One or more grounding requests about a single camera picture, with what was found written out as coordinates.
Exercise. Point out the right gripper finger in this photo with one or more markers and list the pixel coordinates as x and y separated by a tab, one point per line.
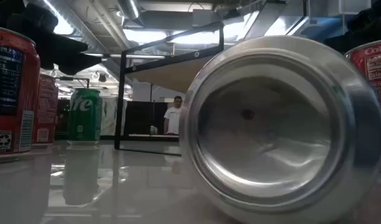
373	18
348	42

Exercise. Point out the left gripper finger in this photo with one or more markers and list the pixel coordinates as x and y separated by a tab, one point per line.
72	63
59	43

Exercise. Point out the red Coca-Cola can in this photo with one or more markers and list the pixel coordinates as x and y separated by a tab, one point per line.
264	130
46	109
376	81
13	93

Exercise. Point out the green Sprite can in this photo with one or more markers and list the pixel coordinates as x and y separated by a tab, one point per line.
84	118

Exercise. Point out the white draped cloth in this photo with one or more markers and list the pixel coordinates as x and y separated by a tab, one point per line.
111	118

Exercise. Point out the fluorescent ceiling light tube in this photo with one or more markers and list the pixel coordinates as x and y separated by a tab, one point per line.
140	56

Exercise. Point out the black partition panel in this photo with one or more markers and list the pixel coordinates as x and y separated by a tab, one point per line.
140	118

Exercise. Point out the light wooden board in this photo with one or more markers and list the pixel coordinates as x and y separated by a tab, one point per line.
171	74

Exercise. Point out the background table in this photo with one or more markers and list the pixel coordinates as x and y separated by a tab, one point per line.
146	135

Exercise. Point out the person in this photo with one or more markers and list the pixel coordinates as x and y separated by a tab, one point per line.
172	119

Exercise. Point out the black background rack frame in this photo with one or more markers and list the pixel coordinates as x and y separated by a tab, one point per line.
66	78

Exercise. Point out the ribbed silver ceiling duct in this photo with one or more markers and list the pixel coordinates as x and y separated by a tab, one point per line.
94	37

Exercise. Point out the round silver ceiling duct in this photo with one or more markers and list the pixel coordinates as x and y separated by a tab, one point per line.
128	7

